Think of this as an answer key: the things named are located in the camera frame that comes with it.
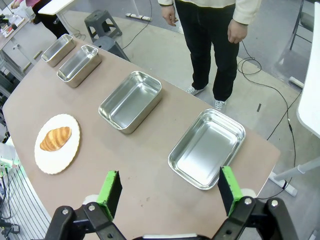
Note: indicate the bystander in pink top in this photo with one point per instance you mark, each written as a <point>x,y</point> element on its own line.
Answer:
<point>45,17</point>

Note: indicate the person's left hand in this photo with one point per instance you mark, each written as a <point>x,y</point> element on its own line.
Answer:
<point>236,31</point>

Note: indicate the white background desk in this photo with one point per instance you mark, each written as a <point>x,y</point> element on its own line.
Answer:
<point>53,6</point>

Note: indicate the white table foot bar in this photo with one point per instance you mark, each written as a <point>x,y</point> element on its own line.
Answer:
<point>287,175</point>

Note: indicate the narrow deep steel container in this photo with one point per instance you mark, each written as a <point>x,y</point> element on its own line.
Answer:
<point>78,65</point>

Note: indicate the person's grey sneaker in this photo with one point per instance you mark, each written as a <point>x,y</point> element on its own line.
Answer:
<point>220,105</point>
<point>193,90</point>

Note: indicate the low grey plastic stool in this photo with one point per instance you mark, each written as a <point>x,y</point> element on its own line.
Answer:
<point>111,46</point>

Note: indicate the grey folding chair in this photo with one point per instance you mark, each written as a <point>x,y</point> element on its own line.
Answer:
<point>303,20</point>

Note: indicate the person's right grey sneaker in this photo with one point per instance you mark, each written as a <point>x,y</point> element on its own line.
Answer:
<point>193,90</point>

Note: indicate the tall grey plastic stool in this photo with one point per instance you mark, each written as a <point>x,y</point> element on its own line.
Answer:
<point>100,22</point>

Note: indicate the large shallow steel container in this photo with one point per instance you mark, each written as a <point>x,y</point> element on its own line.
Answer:
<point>206,148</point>

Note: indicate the green-padded black right gripper left finger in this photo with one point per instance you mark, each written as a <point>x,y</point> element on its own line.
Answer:
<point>110,190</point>

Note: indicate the green-padded black right gripper right finger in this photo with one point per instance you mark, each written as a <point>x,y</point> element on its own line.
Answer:
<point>231,185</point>

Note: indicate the round white scalloped plate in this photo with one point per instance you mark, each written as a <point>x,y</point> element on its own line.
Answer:
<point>65,160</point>

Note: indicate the person's right hand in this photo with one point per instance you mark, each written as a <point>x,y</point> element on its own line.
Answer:
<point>168,15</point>

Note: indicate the person's left grey sneaker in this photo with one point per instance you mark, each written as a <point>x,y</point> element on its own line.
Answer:
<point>220,105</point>

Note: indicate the small narrow steel container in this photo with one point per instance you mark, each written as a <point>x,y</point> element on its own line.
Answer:
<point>58,50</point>

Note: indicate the white power strip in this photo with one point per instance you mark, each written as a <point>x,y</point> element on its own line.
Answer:
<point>138,16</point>

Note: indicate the white side table top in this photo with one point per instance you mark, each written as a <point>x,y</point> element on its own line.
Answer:
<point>310,95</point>

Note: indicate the person's left cream sleeve forearm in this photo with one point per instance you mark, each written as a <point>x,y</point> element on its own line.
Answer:
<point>247,11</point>

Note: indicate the medium deep steel container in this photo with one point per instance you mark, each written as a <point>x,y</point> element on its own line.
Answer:
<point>131,102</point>

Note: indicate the person's black trousers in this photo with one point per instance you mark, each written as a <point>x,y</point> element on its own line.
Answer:
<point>212,45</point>

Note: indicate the golden brown croissant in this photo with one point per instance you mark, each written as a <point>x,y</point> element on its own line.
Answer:
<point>55,138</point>

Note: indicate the wooden workbench with clutter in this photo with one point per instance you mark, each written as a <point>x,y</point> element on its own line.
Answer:
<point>11,27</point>

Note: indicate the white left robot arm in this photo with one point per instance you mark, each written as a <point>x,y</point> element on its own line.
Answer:
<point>7,155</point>

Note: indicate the person's right cream sleeve forearm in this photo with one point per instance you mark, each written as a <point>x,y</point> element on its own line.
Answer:
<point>165,2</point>

